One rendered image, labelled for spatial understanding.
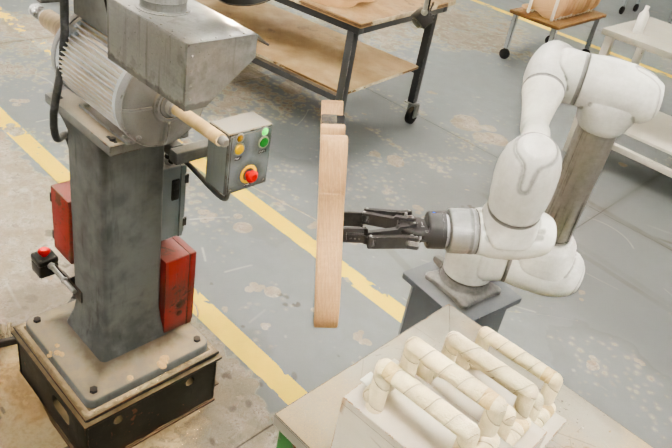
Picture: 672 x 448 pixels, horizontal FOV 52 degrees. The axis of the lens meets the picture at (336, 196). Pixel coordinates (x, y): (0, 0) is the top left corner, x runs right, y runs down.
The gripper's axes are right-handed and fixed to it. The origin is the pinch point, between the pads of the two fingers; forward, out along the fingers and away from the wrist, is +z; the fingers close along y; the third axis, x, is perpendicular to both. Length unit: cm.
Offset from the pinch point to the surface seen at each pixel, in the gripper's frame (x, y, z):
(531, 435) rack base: -32, -21, -37
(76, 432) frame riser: -100, 52, 78
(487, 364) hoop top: -19.7, -16.1, -27.8
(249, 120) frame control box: 0, 70, 25
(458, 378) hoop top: -12.6, -30.0, -19.0
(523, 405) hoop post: -24.4, -21.5, -33.9
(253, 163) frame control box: -12, 68, 24
